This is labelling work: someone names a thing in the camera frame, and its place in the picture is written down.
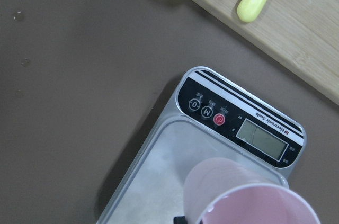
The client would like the bamboo cutting board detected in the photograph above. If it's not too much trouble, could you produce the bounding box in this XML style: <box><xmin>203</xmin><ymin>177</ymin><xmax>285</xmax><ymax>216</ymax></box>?
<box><xmin>191</xmin><ymin>0</ymin><xmax>338</xmax><ymax>103</ymax></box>

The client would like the pink plastic cup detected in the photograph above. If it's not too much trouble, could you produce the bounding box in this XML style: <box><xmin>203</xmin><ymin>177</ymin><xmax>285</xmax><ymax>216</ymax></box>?
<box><xmin>183</xmin><ymin>158</ymin><xmax>320</xmax><ymax>223</ymax></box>

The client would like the digital kitchen scale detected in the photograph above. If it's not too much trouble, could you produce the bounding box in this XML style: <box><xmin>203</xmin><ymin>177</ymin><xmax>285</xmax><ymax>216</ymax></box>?
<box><xmin>98</xmin><ymin>66</ymin><xmax>307</xmax><ymax>223</ymax></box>

